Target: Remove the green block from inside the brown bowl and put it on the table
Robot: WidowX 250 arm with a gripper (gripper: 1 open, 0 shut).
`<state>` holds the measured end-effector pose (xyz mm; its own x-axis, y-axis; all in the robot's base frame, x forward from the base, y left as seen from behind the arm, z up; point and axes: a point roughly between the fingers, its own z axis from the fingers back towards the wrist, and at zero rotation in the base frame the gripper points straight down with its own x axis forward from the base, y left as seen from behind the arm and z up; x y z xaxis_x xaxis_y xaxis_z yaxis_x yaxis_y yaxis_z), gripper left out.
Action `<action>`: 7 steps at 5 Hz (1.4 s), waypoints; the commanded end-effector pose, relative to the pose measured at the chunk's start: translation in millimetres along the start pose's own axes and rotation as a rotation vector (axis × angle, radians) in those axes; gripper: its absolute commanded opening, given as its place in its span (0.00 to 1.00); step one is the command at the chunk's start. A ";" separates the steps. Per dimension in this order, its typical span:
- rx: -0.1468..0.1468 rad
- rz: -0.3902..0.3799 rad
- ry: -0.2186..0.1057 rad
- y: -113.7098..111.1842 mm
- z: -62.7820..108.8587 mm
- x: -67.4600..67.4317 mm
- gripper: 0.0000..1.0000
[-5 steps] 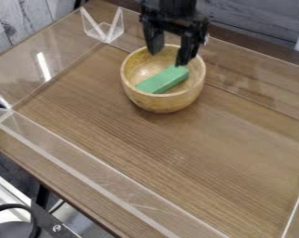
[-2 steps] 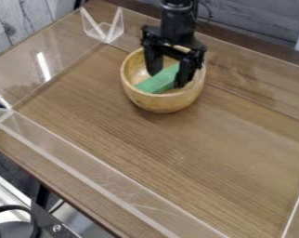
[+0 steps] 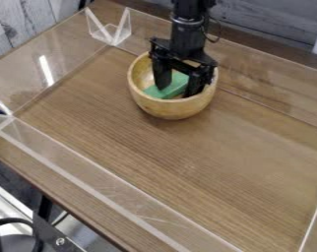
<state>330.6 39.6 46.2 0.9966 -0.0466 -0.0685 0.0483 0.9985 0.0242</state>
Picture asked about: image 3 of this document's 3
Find black cable loop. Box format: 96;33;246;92
0;217;44;252

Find green rectangular block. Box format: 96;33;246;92
143;72;190;99

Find black table leg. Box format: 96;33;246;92
39;196;53;221

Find clear acrylic corner bracket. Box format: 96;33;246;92
84;8;131;46

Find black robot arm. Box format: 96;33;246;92
148;0;218;97

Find black metal clamp plate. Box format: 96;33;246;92
33;220;87;252

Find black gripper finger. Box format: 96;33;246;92
152;58;172;90
184;67;206;97

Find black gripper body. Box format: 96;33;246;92
147;16;219;83

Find brown wooden bowl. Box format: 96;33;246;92
127;52;219;120

